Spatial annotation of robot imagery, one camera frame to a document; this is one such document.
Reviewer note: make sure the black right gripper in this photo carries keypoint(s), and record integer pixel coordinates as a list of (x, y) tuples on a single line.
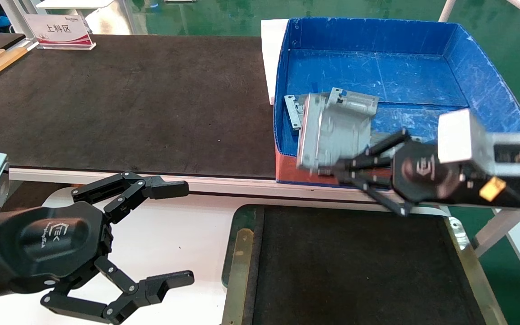
[(427, 174)]

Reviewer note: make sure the black tray with brass rim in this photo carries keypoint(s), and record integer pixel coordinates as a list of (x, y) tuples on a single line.
[(355, 271)]

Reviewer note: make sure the blue box with orange side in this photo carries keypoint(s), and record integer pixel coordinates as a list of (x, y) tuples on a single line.
[(377, 67)]

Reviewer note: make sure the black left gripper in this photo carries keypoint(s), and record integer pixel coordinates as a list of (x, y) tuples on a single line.
[(52, 243)]

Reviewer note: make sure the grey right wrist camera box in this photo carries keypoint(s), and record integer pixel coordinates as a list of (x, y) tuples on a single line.
[(463, 135)]

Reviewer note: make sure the white and red sign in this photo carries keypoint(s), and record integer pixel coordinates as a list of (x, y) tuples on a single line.
[(59, 29)]

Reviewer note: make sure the white background table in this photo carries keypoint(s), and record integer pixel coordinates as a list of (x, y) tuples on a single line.
[(75, 3)]

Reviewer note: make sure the white metal frame post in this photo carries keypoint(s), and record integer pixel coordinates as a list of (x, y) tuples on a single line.
[(16, 18)]

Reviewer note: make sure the black rubber table mat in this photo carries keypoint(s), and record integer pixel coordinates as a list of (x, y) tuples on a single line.
[(129, 104)]

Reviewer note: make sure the stamped sheet metal part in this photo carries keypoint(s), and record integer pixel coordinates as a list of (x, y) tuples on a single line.
[(292, 113), (332, 131), (379, 135), (359, 101)]

